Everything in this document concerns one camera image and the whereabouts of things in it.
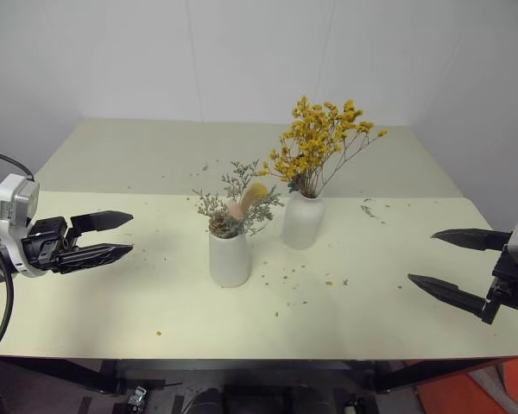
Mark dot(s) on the black table frame brace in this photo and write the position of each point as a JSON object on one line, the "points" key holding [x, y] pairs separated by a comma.
{"points": [[56, 375], [427, 374]]}

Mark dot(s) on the white bottle-shaped ceramic vase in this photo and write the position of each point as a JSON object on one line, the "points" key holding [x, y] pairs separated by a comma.
{"points": [[303, 224]]}

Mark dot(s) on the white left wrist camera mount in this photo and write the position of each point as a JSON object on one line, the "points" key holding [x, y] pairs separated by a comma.
{"points": [[15, 207]]}

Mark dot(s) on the mixed dried flower bouquet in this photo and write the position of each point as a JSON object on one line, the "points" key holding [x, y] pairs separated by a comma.
{"points": [[237, 207]]}

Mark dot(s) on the white conical ceramic vase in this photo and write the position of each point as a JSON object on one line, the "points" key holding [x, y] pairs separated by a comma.
{"points": [[229, 263]]}

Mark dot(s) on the yellow dried flower bouquet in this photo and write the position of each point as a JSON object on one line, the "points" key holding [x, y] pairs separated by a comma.
{"points": [[313, 138]]}

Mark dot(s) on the dark rounded shape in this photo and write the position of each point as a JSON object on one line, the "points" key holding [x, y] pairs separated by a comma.
{"points": [[205, 403]]}

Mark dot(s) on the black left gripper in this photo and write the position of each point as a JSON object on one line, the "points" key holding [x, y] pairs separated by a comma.
{"points": [[45, 246]]}

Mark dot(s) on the metal caster wheel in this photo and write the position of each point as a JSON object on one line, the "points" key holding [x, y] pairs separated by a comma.
{"points": [[137, 397]]}

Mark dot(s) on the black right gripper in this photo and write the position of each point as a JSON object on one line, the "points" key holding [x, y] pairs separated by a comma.
{"points": [[516, 286]]}

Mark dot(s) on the orange box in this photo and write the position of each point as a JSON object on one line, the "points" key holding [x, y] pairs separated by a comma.
{"points": [[470, 392]]}

